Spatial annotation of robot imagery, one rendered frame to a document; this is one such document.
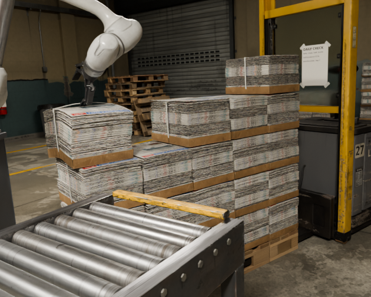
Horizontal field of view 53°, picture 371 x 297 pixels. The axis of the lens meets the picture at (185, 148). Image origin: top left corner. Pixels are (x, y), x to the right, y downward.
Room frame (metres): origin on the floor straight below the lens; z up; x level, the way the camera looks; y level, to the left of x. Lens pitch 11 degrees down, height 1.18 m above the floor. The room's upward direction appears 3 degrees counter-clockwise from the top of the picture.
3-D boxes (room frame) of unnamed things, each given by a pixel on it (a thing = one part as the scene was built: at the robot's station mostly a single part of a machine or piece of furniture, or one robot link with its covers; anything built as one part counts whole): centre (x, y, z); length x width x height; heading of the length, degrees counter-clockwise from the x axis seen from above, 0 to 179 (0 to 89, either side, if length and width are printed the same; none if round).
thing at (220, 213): (1.09, 0.07, 0.81); 0.43 x 0.03 x 0.02; 54
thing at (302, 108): (2.71, -0.90, 0.92); 0.57 x 0.01 x 0.05; 36
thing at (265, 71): (2.43, -0.51, 0.65); 0.39 x 0.30 x 1.29; 36
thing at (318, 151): (2.90, -1.16, 0.40); 0.69 x 0.55 x 0.80; 36
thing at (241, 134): (2.25, -0.27, 0.86); 0.38 x 0.29 x 0.04; 37
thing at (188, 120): (2.08, -0.03, 0.95); 0.38 x 0.29 x 0.23; 34
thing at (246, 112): (2.25, -0.27, 0.95); 0.38 x 0.29 x 0.23; 37
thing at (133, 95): (8.73, 1.05, 0.65); 1.33 x 0.94 x 1.30; 148
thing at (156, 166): (2.00, 0.08, 0.42); 1.17 x 0.39 x 0.83; 126
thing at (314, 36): (2.69, -0.88, 1.27); 0.57 x 0.01 x 0.65; 36
